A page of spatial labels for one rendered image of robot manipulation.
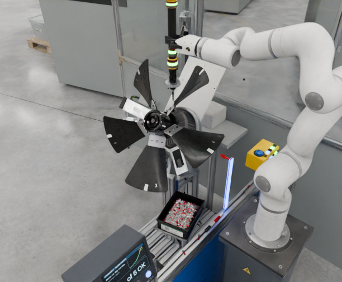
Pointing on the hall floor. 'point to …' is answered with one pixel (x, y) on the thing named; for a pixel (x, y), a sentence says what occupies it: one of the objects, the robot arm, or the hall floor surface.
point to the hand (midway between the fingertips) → (172, 38)
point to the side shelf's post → (211, 179)
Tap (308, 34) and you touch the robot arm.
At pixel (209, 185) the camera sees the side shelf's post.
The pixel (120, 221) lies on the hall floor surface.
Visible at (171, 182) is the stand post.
